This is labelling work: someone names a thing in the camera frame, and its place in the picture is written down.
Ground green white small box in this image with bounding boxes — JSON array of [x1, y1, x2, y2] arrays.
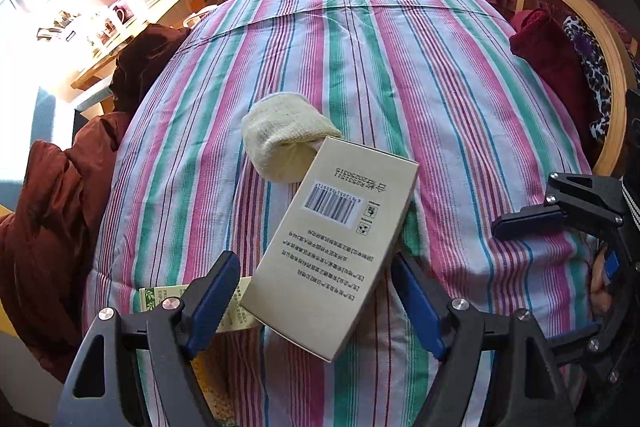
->
[[136, 275, 262, 334]]

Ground beige printed carton box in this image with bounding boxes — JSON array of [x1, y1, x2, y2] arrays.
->
[[241, 138, 419, 363]]

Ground cracker biscuit pack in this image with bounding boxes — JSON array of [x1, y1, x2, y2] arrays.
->
[[192, 333, 236, 426]]

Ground dark red jacket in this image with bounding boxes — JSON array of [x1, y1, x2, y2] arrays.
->
[[1, 24, 190, 381]]

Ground red cushion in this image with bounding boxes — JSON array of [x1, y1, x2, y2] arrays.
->
[[509, 9, 593, 138]]

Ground striped pink green tablecloth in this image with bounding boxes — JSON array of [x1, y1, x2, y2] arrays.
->
[[81, 0, 599, 427]]

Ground cream knitted sock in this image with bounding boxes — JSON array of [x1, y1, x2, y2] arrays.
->
[[241, 92, 342, 183]]

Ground wooden desk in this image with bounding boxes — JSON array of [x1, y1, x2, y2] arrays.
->
[[70, 0, 205, 90]]

